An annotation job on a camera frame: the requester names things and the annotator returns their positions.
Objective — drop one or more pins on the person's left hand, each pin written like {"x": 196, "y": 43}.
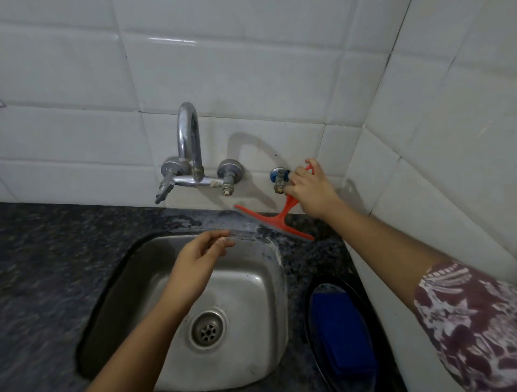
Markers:
{"x": 190, "y": 270}

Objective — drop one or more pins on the person's right hand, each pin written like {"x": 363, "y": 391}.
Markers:
{"x": 315, "y": 192}

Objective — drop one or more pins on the person's right fingers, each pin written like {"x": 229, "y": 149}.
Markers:
{"x": 297, "y": 175}

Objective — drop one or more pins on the person's left fingers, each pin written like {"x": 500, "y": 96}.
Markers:
{"x": 214, "y": 242}

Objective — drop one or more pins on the red squeegee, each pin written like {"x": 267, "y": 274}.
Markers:
{"x": 282, "y": 220}

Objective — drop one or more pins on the person's right forearm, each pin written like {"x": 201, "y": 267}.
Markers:
{"x": 383, "y": 252}

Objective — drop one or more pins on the person's left forearm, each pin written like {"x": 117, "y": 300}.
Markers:
{"x": 141, "y": 347}

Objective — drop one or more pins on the stainless steel sink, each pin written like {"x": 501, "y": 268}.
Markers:
{"x": 250, "y": 290}

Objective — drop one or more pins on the metal sink drain strainer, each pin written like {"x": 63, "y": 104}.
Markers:
{"x": 207, "y": 328}

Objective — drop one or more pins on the blue scrub sponge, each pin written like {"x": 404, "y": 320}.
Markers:
{"x": 343, "y": 331}

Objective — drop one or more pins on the black oval tray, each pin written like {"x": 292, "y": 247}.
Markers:
{"x": 383, "y": 351}

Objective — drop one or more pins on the maroon patterned sleeve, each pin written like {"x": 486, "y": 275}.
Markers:
{"x": 472, "y": 323}

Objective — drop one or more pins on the chrome wall faucet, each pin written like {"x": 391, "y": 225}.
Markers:
{"x": 190, "y": 133}

